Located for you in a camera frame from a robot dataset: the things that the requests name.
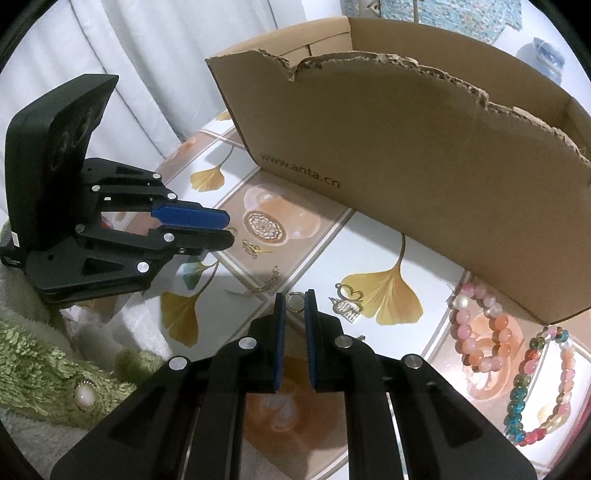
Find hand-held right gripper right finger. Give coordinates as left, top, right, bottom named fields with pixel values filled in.
left=305, top=290, right=537, bottom=480

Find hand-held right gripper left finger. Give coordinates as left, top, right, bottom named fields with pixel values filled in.
left=50, top=293, right=286, bottom=480

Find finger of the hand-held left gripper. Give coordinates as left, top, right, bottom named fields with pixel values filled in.
left=25, top=225, right=237, bottom=304
left=83, top=157, right=230, bottom=232

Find gold earrings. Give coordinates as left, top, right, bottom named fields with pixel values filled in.
left=241, top=240, right=274, bottom=260

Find gold wire pendant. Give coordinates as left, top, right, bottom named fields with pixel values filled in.
left=335, top=283, right=365, bottom=302

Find pink bead bracelet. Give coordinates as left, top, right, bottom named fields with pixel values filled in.
left=448, top=282, right=526, bottom=376

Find multicolour bead bracelet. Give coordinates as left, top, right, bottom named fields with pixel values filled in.
left=502, top=325, right=578, bottom=447

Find brown cardboard box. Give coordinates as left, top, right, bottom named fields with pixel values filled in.
left=205, top=16, right=591, bottom=326

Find leaf patterned tablecloth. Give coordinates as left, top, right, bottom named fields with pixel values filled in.
left=157, top=111, right=587, bottom=480

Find white curtain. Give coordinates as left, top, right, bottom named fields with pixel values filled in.
left=0, top=0, right=303, bottom=167

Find pearl button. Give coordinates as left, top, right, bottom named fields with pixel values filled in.
left=75, top=383, right=98, bottom=412

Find blue floral curtain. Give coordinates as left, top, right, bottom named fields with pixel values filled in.
left=342, top=0, right=522, bottom=45

